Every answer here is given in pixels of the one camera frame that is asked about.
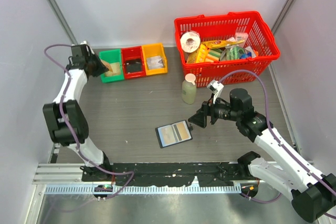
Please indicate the white pink carton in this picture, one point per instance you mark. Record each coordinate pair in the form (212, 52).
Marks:
(239, 36)

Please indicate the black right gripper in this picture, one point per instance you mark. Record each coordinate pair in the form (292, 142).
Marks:
(200, 118)

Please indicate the green liquid soap bottle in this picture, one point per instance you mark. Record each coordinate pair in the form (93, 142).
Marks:
(189, 88)

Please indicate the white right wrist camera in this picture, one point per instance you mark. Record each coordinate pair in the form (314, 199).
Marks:
(216, 88)

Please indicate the white toilet paper roll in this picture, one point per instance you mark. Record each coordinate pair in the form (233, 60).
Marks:
(190, 41)

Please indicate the white slotted cable duct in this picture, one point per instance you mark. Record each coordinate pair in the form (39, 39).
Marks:
(85, 189)

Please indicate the white cards in yellow bin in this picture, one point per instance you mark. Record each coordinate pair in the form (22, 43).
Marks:
(155, 62)

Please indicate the green plastic bin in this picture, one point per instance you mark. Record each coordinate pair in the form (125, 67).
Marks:
(113, 59)

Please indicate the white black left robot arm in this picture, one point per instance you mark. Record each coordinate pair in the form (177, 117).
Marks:
(64, 118)

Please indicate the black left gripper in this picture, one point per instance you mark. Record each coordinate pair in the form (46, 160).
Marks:
(102, 69)

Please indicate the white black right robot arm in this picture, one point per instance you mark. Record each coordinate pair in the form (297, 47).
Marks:
(311, 193)

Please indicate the yellow snack bag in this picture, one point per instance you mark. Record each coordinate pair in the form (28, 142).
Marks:
(213, 44)

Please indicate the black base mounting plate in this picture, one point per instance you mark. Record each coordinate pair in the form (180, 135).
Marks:
(208, 174)

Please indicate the gold cards in green bin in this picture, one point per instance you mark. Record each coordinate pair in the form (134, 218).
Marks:
(116, 70)

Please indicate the yellow plastic bin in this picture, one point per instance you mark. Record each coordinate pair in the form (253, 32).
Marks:
(151, 50)

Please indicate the red plastic bin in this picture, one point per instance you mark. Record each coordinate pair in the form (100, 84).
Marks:
(132, 53)

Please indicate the yellow green sponge pack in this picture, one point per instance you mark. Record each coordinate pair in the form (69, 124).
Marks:
(205, 54)

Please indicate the green packaged item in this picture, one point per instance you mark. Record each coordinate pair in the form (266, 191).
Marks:
(232, 53)

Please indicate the black cards in red bin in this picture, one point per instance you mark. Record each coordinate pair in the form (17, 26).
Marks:
(133, 65)

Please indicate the red shopping basket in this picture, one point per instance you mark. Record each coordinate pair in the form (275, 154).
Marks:
(221, 27)

